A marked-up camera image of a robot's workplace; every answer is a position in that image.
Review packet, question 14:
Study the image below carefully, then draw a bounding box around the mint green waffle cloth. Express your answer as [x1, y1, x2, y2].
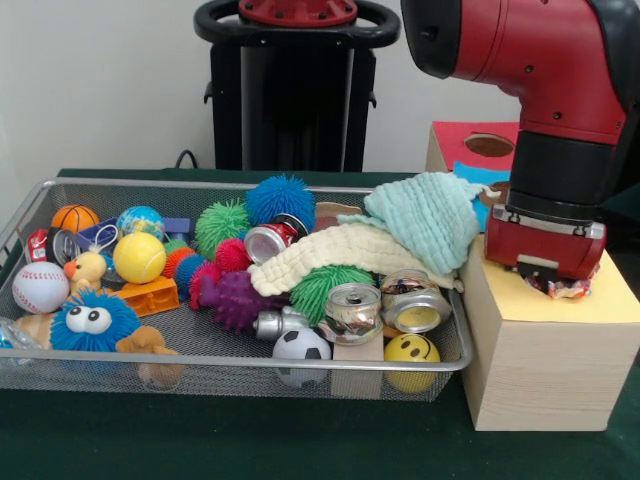
[364, 172, 490, 275]

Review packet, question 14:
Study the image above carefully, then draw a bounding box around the crushed can yellow base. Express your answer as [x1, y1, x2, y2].
[379, 268, 454, 334]

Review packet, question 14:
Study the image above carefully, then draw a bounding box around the confetti print cloth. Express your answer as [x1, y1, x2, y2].
[524, 264, 601, 301]

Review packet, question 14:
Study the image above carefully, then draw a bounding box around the yellow smiley ball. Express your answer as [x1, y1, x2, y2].
[383, 332, 444, 393]

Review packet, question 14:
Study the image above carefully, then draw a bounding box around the silver crushed can pull tab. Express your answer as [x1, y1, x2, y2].
[317, 282, 385, 346]

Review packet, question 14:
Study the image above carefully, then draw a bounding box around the small soccer ball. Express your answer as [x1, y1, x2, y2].
[271, 327, 334, 389]

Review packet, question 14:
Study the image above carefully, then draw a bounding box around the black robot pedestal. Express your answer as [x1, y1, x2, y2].
[193, 0, 404, 174]

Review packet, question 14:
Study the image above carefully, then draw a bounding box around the yellow tennis ball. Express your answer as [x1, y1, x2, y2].
[112, 232, 167, 285]

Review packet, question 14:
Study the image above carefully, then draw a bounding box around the wooden box with three holes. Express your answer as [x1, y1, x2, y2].
[423, 121, 640, 432]

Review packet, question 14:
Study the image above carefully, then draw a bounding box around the blue spiky puffer ball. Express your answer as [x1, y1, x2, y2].
[49, 290, 144, 353]
[244, 173, 317, 234]

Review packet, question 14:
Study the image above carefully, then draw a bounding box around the white baseball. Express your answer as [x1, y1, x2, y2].
[12, 261, 70, 315]

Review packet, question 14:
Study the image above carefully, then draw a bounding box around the shallow mesh bin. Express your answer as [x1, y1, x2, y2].
[0, 177, 475, 404]

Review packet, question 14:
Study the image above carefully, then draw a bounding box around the cream waffle cloth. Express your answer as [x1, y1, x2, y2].
[249, 214, 464, 307]

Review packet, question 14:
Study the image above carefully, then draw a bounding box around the dark green table cloth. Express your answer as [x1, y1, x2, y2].
[0, 168, 640, 480]

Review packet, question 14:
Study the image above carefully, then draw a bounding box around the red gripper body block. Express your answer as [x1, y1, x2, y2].
[483, 214, 608, 281]

